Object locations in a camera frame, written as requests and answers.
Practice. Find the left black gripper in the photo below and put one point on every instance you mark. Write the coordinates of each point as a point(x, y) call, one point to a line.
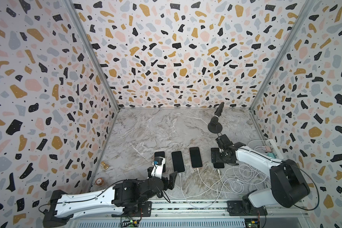
point(166, 186)

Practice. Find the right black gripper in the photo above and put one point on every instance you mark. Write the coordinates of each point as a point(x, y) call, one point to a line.
point(215, 158)

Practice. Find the black phone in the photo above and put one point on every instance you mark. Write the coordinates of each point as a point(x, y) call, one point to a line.
point(218, 165)

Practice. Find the phone pink case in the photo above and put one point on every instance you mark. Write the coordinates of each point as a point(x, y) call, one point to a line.
point(195, 157)
point(161, 154)

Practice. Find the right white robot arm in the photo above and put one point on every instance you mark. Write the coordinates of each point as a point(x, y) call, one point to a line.
point(288, 185)

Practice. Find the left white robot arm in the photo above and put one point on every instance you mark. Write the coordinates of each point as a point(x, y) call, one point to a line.
point(126, 198)

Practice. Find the black microphone on stand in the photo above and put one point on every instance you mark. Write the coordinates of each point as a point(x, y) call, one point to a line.
point(214, 125)

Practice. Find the pink charger plug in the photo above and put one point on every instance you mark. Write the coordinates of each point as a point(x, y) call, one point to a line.
point(268, 149)

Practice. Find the teal charger plug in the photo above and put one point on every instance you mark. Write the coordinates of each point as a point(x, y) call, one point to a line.
point(271, 155)

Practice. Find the gold chess piece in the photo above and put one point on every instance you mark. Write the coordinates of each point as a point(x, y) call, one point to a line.
point(104, 165)

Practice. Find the white power strip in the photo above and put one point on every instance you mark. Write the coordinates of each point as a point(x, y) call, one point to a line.
point(275, 149)

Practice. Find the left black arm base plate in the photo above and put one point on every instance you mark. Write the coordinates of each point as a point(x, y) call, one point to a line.
point(140, 210)

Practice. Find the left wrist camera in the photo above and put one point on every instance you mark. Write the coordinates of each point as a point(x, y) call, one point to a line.
point(158, 167)

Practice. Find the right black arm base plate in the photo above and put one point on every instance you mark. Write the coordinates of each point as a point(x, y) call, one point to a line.
point(244, 208)

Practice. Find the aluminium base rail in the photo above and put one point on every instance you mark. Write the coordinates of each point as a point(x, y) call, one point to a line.
point(198, 214)

